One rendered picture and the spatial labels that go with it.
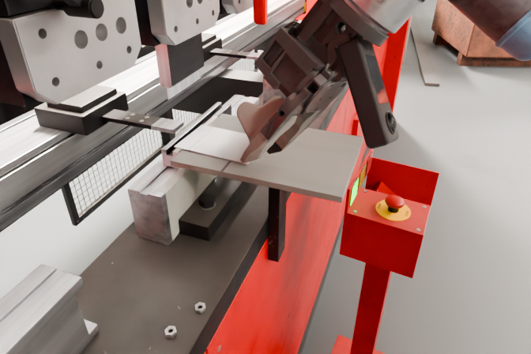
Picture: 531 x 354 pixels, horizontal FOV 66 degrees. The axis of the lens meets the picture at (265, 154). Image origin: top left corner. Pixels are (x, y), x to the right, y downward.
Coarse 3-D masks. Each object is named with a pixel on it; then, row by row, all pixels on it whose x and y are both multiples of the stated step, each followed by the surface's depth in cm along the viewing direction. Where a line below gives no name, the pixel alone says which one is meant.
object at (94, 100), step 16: (80, 96) 74; (96, 96) 74; (112, 96) 77; (48, 112) 72; (64, 112) 71; (80, 112) 71; (96, 112) 73; (112, 112) 76; (128, 112) 76; (64, 128) 73; (80, 128) 71; (96, 128) 74; (160, 128) 70; (176, 128) 70
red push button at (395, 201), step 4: (388, 196) 86; (392, 196) 86; (396, 196) 86; (388, 200) 85; (392, 200) 85; (396, 200) 85; (400, 200) 85; (388, 204) 85; (392, 204) 84; (396, 204) 84; (400, 204) 84; (404, 204) 85; (388, 208) 86; (392, 208) 85; (396, 208) 84; (400, 208) 84; (392, 212) 86; (396, 212) 86
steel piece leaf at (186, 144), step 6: (204, 126) 71; (210, 126) 71; (192, 132) 69; (198, 132) 69; (204, 132) 69; (186, 138) 67; (192, 138) 67; (198, 138) 67; (180, 144) 66; (186, 144) 66; (192, 144) 66
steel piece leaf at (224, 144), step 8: (216, 128) 71; (208, 136) 68; (216, 136) 68; (224, 136) 68; (232, 136) 68; (240, 136) 68; (200, 144) 66; (208, 144) 66; (216, 144) 66; (224, 144) 66; (232, 144) 66; (240, 144) 66; (248, 144) 66; (200, 152) 64; (208, 152) 64; (216, 152) 64; (224, 152) 64; (232, 152) 64; (240, 152) 64; (232, 160) 62; (240, 160) 61
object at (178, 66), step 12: (156, 48) 58; (168, 48) 58; (180, 48) 60; (192, 48) 64; (168, 60) 58; (180, 60) 61; (192, 60) 64; (168, 72) 59; (180, 72) 62; (192, 72) 65; (168, 84) 60; (180, 84) 64; (168, 96) 61
